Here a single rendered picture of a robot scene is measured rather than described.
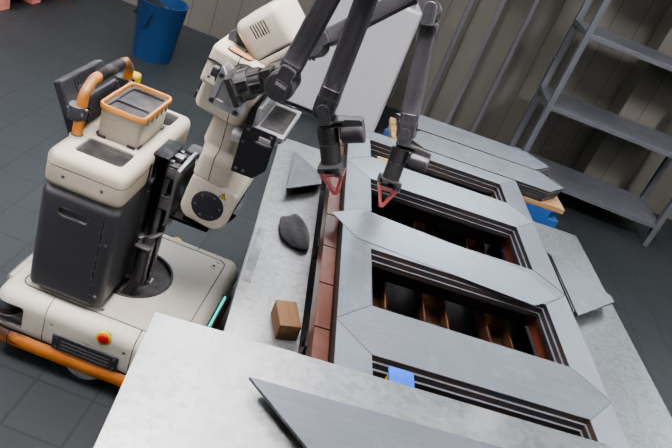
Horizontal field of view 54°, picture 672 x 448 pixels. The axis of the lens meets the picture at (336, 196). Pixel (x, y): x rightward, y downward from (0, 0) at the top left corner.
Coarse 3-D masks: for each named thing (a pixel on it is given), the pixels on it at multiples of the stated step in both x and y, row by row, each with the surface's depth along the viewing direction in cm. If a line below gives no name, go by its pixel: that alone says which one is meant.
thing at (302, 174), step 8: (296, 152) 268; (296, 160) 253; (304, 160) 263; (296, 168) 248; (304, 168) 250; (312, 168) 255; (296, 176) 242; (304, 176) 245; (312, 176) 247; (288, 184) 235; (296, 184) 237; (304, 184) 239; (312, 184) 241
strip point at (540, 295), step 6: (528, 276) 207; (534, 282) 206; (534, 288) 202; (540, 288) 204; (534, 294) 199; (540, 294) 200; (546, 294) 202; (552, 294) 203; (534, 300) 196; (540, 300) 197; (546, 300) 199; (552, 300) 200
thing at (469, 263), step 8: (464, 248) 209; (464, 256) 204; (472, 256) 206; (480, 256) 208; (464, 264) 200; (472, 264) 202; (480, 264) 203; (464, 272) 196; (472, 272) 198; (480, 272) 199; (472, 280) 194; (480, 280) 195
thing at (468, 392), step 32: (384, 192) 230; (480, 224) 235; (384, 256) 191; (448, 288) 194; (480, 288) 195; (544, 320) 193; (416, 384) 153; (448, 384) 153; (512, 416) 156; (544, 416) 157; (576, 416) 157
